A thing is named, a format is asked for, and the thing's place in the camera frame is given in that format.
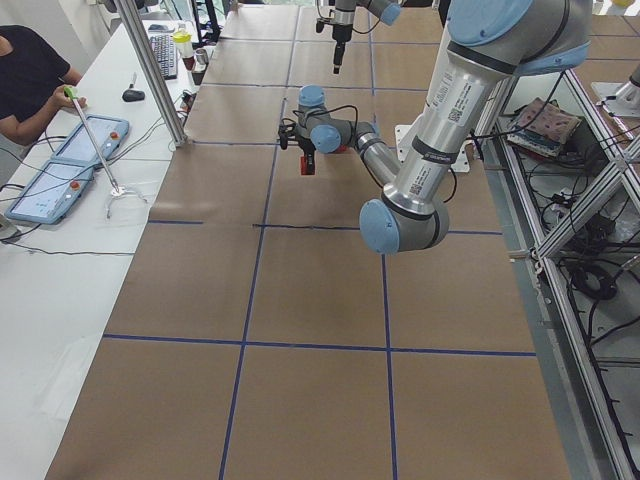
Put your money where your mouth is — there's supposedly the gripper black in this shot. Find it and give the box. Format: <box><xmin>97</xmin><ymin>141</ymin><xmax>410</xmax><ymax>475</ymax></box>
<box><xmin>332</xmin><ymin>23</ymin><xmax>351</xmax><ymax>74</ymax></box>
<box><xmin>298</xmin><ymin>137</ymin><xmax>316</xmax><ymax>175</ymax></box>

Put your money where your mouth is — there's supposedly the red block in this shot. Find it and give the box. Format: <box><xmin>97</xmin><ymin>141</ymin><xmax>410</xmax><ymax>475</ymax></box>
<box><xmin>300</xmin><ymin>155</ymin><xmax>316</xmax><ymax>176</ymax></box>

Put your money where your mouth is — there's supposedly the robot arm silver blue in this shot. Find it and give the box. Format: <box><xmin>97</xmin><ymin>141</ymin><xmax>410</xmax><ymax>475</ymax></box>
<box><xmin>329</xmin><ymin>0</ymin><xmax>401</xmax><ymax>74</ymax></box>
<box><xmin>279</xmin><ymin>1</ymin><xmax>592</xmax><ymax>254</ymax></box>

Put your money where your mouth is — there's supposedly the metal cup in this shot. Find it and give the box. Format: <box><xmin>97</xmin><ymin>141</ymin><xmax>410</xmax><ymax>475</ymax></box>
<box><xmin>194</xmin><ymin>48</ymin><xmax>209</xmax><ymax>65</ymax></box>

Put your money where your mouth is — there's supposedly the yellow lid bottle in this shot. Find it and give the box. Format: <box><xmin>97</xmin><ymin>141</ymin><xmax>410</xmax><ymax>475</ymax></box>
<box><xmin>172</xmin><ymin>29</ymin><xmax>194</xmax><ymax>59</ymax></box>

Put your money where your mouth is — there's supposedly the black keyboard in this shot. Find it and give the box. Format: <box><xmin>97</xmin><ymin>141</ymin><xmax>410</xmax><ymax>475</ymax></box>
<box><xmin>149</xmin><ymin>34</ymin><xmax>178</xmax><ymax>80</ymax></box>

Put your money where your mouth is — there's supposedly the black computer mouse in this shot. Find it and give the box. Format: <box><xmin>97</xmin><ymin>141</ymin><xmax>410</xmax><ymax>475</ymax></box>
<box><xmin>122</xmin><ymin>89</ymin><xmax>146</xmax><ymax>103</ymax></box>

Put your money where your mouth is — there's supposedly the teach pendant far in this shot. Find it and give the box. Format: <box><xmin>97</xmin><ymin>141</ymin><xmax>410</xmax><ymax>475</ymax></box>
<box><xmin>51</xmin><ymin>115</ymin><xmax>130</xmax><ymax>166</ymax></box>

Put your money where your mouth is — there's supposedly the teach pendant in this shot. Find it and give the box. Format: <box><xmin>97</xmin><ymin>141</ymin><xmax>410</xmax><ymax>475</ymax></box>
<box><xmin>51</xmin><ymin>115</ymin><xmax>130</xmax><ymax>166</ymax></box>
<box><xmin>5</xmin><ymin>160</ymin><xmax>95</xmax><ymax>225</ymax></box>

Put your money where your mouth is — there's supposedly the reacher grabber stick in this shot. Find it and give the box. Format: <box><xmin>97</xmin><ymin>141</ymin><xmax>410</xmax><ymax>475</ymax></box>
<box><xmin>63</xmin><ymin>86</ymin><xmax>148</xmax><ymax>220</ymax></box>

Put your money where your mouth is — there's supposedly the teach pendant near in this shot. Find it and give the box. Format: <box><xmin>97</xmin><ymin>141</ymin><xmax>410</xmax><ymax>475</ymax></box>
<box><xmin>5</xmin><ymin>160</ymin><xmax>95</xmax><ymax>225</ymax></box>

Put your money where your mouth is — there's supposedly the person in black shirt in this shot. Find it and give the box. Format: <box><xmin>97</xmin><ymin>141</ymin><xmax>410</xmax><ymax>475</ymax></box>
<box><xmin>1</xmin><ymin>25</ymin><xmax>82</xmax><ymax>146</ymax></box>

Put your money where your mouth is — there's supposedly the white central pedestal column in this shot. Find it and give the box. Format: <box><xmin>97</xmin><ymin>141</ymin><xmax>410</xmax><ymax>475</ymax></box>
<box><xmin>395</xmin><ymin>72</ymin><xmax>496</xmax><ymax>172</ymax></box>

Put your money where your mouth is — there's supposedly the aluminium frame post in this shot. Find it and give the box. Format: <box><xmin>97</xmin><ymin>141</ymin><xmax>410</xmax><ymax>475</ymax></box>
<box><xmin>114</xmin><ymin>0</ymin><xmax>187</xmax><ymax>147</ymax></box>

